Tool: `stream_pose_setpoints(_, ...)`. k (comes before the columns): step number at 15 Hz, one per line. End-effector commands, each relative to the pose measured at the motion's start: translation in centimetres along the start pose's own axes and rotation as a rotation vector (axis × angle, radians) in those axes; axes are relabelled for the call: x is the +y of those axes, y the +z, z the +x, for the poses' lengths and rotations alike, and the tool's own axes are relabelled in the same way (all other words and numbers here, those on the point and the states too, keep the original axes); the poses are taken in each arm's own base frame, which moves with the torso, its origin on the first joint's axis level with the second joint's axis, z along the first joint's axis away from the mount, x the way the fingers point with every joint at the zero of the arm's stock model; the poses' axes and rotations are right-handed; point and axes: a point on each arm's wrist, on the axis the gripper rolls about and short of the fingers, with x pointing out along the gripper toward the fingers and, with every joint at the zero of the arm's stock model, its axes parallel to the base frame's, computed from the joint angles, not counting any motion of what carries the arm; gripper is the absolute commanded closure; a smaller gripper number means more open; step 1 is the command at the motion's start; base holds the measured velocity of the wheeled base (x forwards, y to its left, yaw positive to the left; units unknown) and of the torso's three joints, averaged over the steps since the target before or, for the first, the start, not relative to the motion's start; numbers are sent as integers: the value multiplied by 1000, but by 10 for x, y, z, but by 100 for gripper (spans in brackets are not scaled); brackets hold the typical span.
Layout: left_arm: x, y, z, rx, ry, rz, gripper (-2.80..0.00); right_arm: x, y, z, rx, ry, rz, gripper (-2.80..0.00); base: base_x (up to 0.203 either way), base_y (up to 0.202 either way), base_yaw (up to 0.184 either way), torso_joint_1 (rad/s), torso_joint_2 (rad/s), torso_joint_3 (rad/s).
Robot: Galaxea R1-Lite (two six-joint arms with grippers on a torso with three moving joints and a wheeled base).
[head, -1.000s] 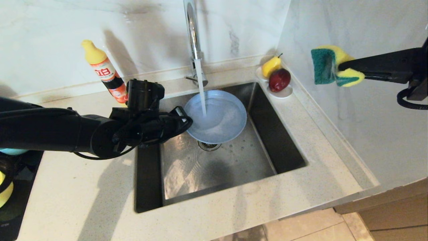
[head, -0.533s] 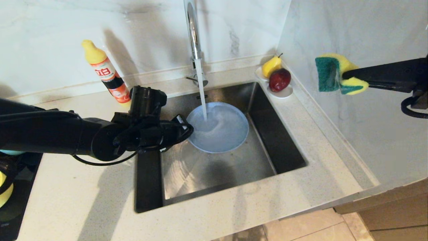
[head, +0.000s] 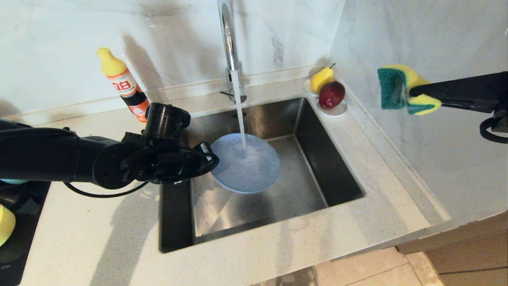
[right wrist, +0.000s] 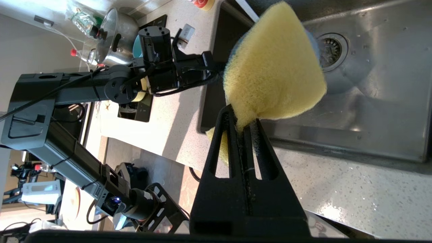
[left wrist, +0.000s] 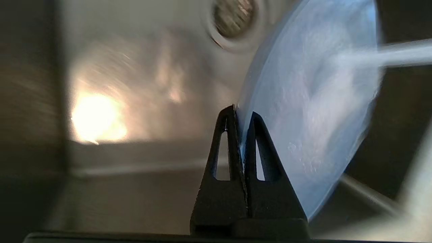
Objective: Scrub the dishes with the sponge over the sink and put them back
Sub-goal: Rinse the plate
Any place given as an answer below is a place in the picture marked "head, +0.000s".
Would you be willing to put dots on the yellow-green bowl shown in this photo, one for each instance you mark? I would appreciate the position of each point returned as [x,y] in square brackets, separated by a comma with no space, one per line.
[6,224]

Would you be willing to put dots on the stainless steel sink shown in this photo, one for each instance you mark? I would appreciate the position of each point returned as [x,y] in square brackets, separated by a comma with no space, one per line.
[317,182]

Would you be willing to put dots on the dark red apple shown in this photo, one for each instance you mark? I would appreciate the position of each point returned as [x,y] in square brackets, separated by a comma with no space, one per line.
[331,95]

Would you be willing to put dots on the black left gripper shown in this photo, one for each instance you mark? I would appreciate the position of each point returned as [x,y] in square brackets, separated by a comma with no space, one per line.
[178,163]

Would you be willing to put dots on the teal bowl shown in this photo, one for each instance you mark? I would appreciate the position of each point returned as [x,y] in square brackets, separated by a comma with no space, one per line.
[14,181]

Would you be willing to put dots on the gray plate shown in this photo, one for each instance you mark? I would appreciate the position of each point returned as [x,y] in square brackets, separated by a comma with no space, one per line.
[246,167]

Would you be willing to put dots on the chrome faucet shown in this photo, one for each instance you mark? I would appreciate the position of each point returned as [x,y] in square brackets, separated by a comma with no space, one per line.
[229,39]

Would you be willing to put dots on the yellow sponge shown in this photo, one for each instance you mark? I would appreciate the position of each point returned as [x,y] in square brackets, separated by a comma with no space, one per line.
[393,89]

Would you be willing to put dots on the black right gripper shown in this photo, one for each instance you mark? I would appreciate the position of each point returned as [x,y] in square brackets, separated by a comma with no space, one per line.
[502,119]

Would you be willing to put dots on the yellow pear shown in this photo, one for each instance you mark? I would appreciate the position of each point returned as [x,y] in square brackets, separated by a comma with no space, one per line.
[320,78]

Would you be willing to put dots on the small white fruit dish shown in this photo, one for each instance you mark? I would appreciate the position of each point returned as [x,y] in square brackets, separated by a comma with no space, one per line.
[337,112]

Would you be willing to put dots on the black induction cooktop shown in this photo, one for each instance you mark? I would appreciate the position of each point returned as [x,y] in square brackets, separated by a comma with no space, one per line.
[20,238]

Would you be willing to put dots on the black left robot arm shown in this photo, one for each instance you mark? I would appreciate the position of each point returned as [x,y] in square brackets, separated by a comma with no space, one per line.
[59,155]

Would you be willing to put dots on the light wooden cabinet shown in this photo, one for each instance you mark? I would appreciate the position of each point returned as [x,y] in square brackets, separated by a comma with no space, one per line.
[476,254]

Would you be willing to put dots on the orange dish soap bottle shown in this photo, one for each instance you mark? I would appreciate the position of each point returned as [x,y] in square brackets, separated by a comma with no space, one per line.
[123,83]

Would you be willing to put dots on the running water stream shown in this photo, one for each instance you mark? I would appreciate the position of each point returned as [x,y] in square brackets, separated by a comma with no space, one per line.
[239,107]

